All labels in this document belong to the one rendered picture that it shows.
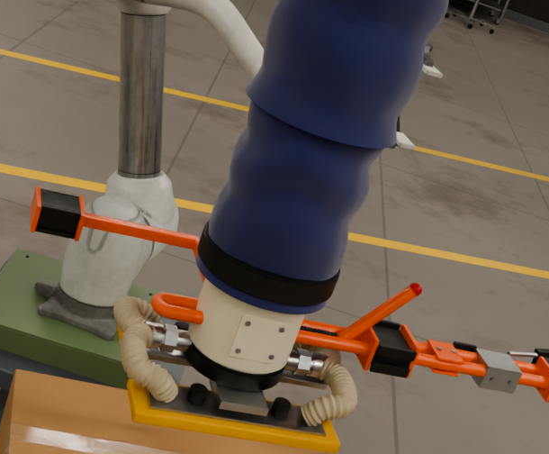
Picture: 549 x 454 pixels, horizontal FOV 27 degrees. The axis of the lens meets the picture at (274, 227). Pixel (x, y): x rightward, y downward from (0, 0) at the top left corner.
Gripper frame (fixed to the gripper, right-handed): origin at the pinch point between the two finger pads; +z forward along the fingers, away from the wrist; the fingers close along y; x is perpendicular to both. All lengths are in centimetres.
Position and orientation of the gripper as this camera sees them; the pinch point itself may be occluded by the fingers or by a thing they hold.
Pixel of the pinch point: (418, 109)
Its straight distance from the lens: 199.3
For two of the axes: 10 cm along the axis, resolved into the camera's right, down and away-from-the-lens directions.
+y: -3.1, 8.8, 3.6
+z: 2.2, 4.3, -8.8
